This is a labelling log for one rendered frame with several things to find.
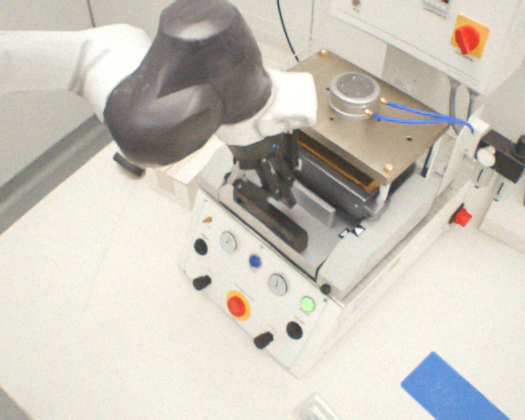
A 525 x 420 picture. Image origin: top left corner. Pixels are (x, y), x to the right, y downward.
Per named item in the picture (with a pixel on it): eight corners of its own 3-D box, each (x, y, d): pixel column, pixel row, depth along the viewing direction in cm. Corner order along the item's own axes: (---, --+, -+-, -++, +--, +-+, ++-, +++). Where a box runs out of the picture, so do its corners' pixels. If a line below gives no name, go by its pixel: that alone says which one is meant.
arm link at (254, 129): (182, 101, 58) (198, 126, 63) (257, 157, 52) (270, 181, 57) (256, 31, 60) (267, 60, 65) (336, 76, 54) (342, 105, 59)
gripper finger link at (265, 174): (267, 153, 66) (260, 161, 65) (284, 193, 75) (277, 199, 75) (246, 138, 67) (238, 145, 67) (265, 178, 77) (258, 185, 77)
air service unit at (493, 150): (456, 164, 90) (480, 102, 79) (523, 208, 84) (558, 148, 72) (442, 178, 88) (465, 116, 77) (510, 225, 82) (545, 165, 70)
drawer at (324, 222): (330, 124, 103) (333, 94, 97) (419, 183, 93) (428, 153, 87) (220, 203, 90) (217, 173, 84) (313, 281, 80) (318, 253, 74)
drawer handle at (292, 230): (241, 194, 86) (240, 178, 83) (307, 246, 79) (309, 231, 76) (232, 200, 85) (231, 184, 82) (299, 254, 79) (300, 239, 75)
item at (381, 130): (341, 74, 100) (348, 17, 89) (475, 154, 86) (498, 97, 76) (253, 130, 89) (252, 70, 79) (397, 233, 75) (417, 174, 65)
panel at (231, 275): (182, 270, 102) (204, 194, 92) (291, 372, 88) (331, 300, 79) (175, 273, 100) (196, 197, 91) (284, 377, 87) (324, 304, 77)
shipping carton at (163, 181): (199, 141, 126) (196, 113, 119) (241, 163, 121) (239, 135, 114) (147, 187, 116) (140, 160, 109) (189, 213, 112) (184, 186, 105)
